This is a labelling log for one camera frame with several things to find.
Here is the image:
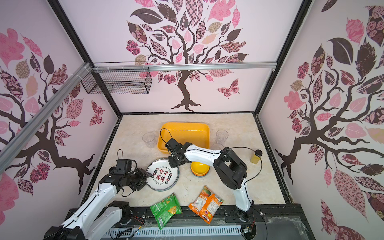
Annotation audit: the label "plate with red characters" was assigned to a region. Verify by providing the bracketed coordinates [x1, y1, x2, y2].
[146, 158, 180, 192]

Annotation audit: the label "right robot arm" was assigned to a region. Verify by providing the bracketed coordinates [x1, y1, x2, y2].
[165, 138, 255, 223]

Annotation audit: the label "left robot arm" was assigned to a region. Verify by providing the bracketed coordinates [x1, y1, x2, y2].
[44, 167, 152, 240]

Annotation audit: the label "yellow plastic bin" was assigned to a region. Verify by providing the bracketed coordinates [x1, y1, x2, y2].
[157, 122, 210, 154]

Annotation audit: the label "yellow stacked bowls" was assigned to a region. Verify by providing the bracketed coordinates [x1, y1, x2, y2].
[191, 162, 210, 177]

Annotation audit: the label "clear cup left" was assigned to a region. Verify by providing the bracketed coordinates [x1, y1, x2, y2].
[142, 132, 157, 149]

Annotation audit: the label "clear cup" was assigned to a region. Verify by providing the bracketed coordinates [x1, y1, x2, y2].
[216, 130, 229, 144]
[142, 132, 157, 149]
[211, 143, 224, 150]

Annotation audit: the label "green snack bag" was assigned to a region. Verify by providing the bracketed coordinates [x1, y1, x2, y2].
[150, 193, 183, 230]

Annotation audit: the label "clear cup front right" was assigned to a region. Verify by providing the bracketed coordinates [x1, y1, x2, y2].
[211, 143, 224, 150]

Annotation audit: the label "clear cup back right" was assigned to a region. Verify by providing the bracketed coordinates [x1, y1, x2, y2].
[216, 130, 229, 144]

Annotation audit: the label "orange snack bag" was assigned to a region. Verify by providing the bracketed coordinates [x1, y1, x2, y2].
[189, 186, 224, 224]

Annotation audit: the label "yellow juice bottle black cap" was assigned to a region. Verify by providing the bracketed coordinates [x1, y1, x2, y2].
[250, 150, 263, 164]

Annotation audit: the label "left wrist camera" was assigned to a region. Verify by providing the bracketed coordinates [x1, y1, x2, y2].
[116, 159, 132, 173]

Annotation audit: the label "white slotted cable duct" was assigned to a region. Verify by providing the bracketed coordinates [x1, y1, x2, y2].
[100, 226, 243, 240]

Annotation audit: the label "black wire basket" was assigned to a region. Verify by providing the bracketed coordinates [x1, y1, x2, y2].
[81, 62, 153, 95]

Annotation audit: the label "aluminium rail back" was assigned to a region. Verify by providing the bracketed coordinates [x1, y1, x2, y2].
[93, 62, 277, 72]

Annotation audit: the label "aluminium rail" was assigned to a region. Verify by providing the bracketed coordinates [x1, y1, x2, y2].
[1, 63, 92, 173]
[93, 62, 277, 72]

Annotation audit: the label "aluminium rail left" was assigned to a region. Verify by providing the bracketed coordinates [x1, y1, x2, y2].
[1, 63, 92, 173]

